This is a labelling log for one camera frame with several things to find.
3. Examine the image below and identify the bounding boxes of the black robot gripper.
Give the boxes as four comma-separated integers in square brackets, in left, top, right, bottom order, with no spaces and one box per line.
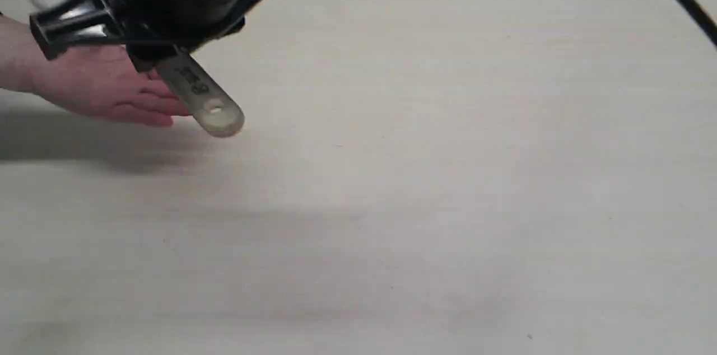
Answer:
[29,0,262,72]

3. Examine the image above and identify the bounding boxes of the wide wooden paint brush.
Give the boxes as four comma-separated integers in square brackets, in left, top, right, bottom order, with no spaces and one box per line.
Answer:
[155,50,245,138]

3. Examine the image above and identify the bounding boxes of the open human hand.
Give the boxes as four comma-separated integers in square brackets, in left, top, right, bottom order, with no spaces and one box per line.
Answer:
[1,16,190,127]

